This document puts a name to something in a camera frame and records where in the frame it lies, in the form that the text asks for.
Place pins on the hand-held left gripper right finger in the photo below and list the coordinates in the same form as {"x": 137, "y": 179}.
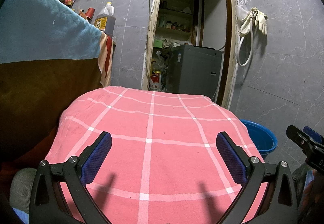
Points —
{"x": 231, "y": 158}

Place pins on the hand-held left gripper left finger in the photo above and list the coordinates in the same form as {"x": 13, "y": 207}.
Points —
{"x": 97, "y": 158}

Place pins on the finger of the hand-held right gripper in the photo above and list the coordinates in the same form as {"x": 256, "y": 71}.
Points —
{"x": 300, "y": 137}
{"x": 313, "y": 132}

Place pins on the red cup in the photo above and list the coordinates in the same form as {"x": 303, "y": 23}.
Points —
{"x": 90, "y": 13}

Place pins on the white red plastic sack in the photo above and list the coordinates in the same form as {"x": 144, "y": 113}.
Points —
{"x": 155, "y": 83}

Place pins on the light blue towel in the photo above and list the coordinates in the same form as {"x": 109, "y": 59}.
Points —
{"x": 38, "y": 29}

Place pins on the green box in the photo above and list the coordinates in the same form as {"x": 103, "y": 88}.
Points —
{"x": 158, "y": 43}

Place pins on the person's right hand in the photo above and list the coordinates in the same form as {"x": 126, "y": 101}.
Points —
{"x": 318, "y": 186}

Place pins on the pink checked cloth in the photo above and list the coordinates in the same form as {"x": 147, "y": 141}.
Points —
{"x": 164, "y": 163}

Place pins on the clear jug of dark oil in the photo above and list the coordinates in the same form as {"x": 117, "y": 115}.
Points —
{"x": 106, "y": 21}

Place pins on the blue plastic basin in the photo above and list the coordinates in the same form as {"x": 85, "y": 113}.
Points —
{"x": 263, "y": 137}

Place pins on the brown wooden cabinet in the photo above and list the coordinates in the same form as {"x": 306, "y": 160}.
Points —
{"x": 38, "y": 92}

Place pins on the wooden door frame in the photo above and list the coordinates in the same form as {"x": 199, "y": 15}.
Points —
{"x": 153, "y": 36}

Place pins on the wooden storage shelf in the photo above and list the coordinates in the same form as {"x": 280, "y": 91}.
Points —
{"x": 174, "y": 11}

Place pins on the clear plastic wall bag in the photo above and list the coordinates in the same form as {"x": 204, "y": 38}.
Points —
{"x": 242, "y": 7}

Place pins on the dark orange cloth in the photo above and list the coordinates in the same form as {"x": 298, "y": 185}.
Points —
{"x": 30, "y": 148}

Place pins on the cream rubber glove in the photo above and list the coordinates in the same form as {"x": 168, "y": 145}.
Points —
{"x": 262, "y": 22}
{"x": 246, "y": 25}

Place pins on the clear plastic bags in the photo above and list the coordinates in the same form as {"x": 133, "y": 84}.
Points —
{"x": 160, "y": 61}

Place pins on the red beige striped towel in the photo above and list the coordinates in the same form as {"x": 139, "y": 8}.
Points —
{"x": 107, "y": 56}

